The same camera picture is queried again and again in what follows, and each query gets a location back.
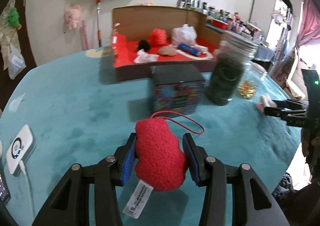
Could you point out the tan round pad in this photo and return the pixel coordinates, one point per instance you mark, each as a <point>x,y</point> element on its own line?
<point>167,51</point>

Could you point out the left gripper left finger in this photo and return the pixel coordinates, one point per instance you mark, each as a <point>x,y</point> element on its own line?
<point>68,203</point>

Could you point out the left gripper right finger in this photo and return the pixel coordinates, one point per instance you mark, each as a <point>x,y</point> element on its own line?
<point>252,203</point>

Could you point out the teal plush table cover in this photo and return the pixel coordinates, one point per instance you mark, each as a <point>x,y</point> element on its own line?
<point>79,113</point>

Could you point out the green plush on door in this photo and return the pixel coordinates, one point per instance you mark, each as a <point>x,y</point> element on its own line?
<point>13,19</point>

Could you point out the cream crochet scrunchie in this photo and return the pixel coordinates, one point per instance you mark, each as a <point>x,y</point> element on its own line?
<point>265,101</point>

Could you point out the pink curtain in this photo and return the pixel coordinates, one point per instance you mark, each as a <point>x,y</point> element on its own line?
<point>308,35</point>

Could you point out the red foam net sleeve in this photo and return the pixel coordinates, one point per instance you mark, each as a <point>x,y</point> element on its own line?
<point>158,37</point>

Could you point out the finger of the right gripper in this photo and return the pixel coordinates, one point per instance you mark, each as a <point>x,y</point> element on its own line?
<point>282,113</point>
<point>291,103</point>

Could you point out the broom handle by wall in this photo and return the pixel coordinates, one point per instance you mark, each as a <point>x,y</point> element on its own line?
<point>98,7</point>

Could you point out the white plastic bag on door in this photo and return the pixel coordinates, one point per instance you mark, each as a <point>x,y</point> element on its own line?
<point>16,63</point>

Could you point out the colourful dark small box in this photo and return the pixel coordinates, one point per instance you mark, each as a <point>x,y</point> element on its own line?
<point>177,87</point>

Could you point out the white wardrobe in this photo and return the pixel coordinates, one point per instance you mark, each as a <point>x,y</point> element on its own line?
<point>271,17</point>

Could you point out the blue rolled sock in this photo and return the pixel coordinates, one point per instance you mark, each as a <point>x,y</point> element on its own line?
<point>188,49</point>

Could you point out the tall tea leaf jar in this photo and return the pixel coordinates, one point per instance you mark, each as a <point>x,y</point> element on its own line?
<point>232,60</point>

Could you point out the red plush pouch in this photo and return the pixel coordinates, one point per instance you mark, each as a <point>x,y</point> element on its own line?
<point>161,163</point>

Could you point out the pink plush behind box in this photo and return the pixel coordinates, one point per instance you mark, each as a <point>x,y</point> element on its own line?
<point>147,3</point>

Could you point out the open red cardboard box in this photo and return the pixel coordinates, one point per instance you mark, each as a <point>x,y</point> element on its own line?
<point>141,38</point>

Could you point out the dark grey covered table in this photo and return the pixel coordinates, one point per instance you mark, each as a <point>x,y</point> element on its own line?
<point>264,57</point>

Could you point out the white round power bank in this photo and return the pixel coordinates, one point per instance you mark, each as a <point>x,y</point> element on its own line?
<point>20,149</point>

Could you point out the small white crochet piece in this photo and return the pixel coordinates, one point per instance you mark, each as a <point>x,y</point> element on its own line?
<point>201,48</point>

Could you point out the red basin on table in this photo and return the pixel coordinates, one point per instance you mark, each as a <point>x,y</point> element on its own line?
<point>219,24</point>

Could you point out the small glass jar gold contents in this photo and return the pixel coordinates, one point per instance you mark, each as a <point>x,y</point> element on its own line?
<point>252,78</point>

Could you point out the person's right hand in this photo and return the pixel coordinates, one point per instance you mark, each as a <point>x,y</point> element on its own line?
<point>310,145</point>

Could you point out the black fluffy ball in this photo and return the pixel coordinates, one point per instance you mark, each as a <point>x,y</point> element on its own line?
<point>144,45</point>

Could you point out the pink plush on wall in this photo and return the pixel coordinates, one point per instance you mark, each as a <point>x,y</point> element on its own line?
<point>72,16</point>

